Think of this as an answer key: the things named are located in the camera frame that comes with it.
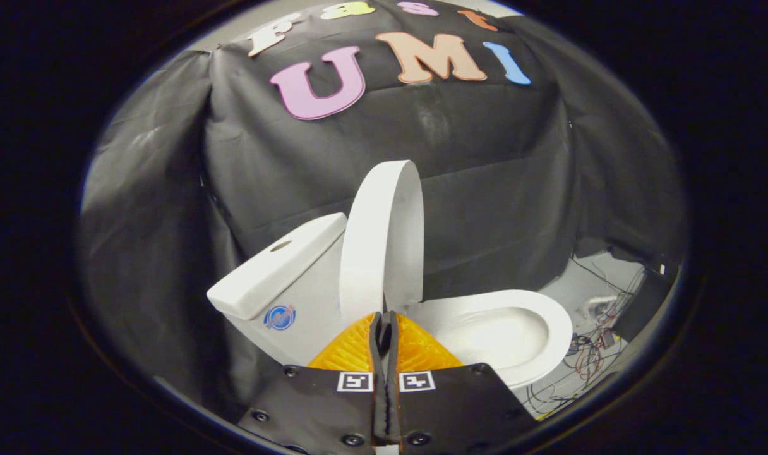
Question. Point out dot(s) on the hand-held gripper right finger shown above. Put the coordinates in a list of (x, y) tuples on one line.
[(393, 354)]

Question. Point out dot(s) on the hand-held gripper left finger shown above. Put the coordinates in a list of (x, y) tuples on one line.
[(376, 354)]

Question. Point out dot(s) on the white toilet lid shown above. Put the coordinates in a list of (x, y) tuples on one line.
[(371, 240)]

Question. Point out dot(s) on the white ceramic toilet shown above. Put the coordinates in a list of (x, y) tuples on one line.
[(308, 297)]

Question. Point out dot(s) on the white toilet tank cover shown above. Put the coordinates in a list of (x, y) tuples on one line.
[(276, 265)]

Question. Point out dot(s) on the white toilet seat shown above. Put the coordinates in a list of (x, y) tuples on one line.
[(558, 328)]

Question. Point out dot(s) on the black backdrop cloth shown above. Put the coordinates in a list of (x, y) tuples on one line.
[(485, 158)]

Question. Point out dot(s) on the dark box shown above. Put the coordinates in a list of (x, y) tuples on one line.
[(643, 303)]

